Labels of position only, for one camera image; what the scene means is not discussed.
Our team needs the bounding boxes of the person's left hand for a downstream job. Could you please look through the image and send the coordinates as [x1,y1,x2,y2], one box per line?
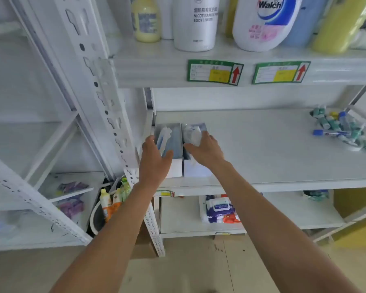
[139,135,174,188]

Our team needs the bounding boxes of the person's right hand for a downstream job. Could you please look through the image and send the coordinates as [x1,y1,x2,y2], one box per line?
[183,130,226,169]

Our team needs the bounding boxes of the white mask box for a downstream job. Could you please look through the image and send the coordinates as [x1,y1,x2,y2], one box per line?
[151,122,184,179]
[182,122,215,178]

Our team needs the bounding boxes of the stack of blue masks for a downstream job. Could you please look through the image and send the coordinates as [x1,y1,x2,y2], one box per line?
[163,131,183,160]

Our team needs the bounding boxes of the white metal shelf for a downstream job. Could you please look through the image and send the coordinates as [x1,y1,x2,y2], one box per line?
[53,0,366,258]
[0,0,116,252]

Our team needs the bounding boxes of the person's left forearm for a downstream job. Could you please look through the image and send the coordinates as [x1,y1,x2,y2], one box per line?
[48,179,165,293]

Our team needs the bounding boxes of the person's right forearm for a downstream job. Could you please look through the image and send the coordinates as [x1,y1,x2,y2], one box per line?
[206,160,363,293]

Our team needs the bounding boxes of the green shelf label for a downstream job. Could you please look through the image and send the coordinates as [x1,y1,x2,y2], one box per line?
[252,61,311,85]
[187,59,244,87]

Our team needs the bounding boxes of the green white tube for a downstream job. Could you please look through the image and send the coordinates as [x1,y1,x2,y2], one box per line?
[120,177,132,202]

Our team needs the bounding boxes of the purple wet wipes pack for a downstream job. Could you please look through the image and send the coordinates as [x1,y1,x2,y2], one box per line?
[200,194,242,224]

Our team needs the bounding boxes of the yellow capped orange tube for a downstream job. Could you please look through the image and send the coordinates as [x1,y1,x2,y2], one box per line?
[100,188,113,223]

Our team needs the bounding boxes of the white rimmed dark bucket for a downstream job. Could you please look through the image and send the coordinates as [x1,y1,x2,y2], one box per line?
[89,199,112,236]

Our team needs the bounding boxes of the pile of purple sachets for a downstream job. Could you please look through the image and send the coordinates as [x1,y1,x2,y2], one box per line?
[56,198,85,219]
[56,181,89,195]

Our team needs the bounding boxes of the white body lotion bottle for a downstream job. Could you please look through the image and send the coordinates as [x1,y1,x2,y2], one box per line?
[172,0,220,52]

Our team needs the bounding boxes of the pile of small teal tubes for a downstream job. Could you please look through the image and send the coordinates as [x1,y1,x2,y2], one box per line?
[309,105,366,154]

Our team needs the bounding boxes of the large white detergent bottle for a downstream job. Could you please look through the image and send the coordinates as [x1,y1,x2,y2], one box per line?
[232,0,304,53]

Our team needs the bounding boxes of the pale yellow lotion bottle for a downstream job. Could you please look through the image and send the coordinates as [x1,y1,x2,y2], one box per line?
[131,0,162,43]

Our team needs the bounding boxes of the olive yellow bottle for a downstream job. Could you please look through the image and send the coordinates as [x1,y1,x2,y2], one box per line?
[225,0,239,37]

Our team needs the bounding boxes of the blue bottle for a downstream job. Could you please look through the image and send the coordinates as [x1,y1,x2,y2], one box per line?
[282,0,329,48]

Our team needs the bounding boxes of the yellow green bottle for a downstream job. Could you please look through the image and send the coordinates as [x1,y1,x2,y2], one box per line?
[312,0,366,55]

